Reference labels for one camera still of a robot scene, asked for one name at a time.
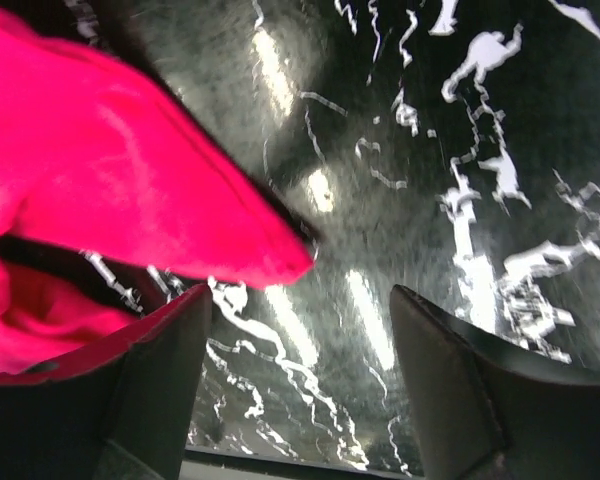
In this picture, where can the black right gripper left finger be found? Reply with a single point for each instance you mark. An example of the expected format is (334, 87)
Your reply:
(118, 408)

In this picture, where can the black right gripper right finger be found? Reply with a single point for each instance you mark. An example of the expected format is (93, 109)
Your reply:
(483, 408)

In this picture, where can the magenta pink t shirt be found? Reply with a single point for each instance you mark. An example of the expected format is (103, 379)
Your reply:
(95, 157)

